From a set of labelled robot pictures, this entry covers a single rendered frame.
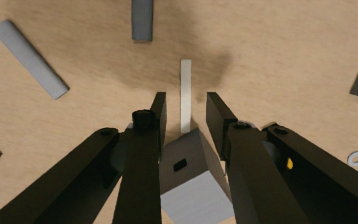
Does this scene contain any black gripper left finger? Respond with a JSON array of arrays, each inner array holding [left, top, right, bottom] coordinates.
[[0, 92, 167, 224]]

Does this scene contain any white bar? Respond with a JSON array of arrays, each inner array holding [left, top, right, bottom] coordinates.
[[181, 59, 191, 133]]

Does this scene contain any grey metal ring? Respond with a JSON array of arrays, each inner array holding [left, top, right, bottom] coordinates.
[[347, 151, 358, 166]]

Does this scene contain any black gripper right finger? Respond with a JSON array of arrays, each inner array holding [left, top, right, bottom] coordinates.
[[206, 92, 358, 224]]

